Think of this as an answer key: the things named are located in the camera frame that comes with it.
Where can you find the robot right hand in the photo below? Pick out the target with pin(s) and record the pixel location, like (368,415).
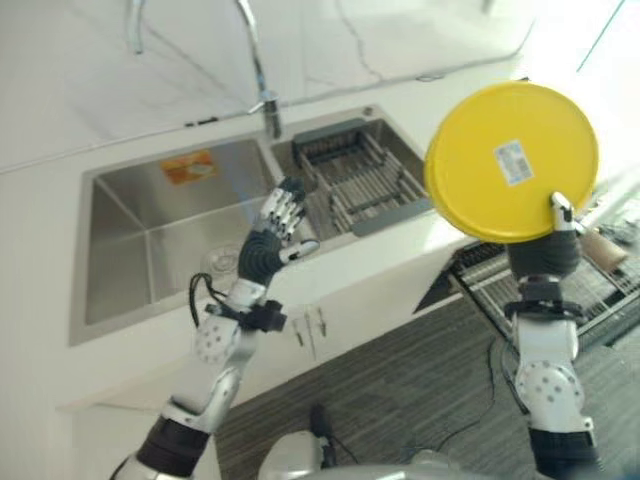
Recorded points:
(550,250)

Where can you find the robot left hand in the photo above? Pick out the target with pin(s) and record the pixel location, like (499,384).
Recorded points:
(270,240)

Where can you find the yellow round plate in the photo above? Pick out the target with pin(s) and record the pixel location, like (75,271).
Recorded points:
(505,160)

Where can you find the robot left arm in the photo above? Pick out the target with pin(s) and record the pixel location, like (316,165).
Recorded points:
(210,360)

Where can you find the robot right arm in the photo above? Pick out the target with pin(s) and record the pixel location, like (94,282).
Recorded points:
(545,370)

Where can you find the sink drain strainer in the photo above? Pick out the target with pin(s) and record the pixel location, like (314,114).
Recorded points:
(220,259)

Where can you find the brown cup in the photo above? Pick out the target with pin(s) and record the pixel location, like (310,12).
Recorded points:
(606,250)

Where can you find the stainless steel double sink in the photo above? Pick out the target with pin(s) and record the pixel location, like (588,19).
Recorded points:
(200,220)

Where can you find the white base cabinet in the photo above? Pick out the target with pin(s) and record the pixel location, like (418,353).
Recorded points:
(280,320)

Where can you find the white barcode sticker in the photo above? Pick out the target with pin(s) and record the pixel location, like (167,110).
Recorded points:
(513,162)

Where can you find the grey sink drain rack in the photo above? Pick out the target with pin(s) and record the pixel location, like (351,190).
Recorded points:
(357,175)

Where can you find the orange sticker label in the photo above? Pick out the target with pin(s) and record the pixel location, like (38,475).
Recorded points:
(189,167)

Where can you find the chrome kitchen faucet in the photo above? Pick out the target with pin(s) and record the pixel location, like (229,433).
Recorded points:
(260,75)

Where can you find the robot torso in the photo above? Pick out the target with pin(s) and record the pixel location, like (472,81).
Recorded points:
(350,457)

